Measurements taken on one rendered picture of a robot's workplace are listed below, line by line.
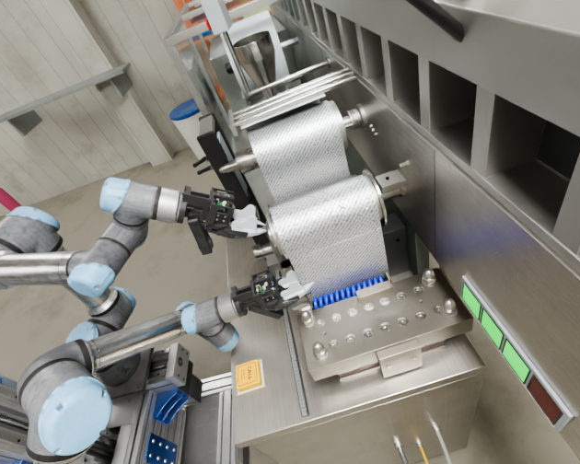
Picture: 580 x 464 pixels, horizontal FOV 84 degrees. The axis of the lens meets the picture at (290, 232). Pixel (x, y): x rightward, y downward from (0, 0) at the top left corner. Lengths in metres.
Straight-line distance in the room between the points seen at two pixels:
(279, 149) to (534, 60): 0.63
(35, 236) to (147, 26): 3.65
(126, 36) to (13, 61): 1.33
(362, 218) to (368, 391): 0.44
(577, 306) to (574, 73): 0.24
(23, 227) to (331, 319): 0.86
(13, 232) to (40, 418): 0.52
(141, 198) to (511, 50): 0.64
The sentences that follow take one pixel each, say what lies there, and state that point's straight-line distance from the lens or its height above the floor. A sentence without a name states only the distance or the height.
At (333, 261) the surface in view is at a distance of 0.84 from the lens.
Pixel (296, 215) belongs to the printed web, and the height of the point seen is 1.30.
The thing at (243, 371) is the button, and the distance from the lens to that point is 1.03.
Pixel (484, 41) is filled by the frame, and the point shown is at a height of 1.63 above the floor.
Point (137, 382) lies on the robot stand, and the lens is 1.38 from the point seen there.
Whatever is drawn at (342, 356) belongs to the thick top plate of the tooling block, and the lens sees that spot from 0.83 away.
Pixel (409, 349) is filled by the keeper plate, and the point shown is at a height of 1.02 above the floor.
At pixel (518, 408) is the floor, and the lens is 1.91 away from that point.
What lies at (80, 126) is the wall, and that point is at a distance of 5.22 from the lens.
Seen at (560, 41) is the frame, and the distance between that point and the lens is 0.38.
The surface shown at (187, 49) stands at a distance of 1.62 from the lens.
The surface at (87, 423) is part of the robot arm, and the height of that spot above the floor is 1.25.
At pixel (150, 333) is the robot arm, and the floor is 1.13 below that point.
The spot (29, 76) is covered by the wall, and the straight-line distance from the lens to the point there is 5.19.
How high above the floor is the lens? 1.78
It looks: 41 degrees down
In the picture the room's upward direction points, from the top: 24 degrees counter-clockwise
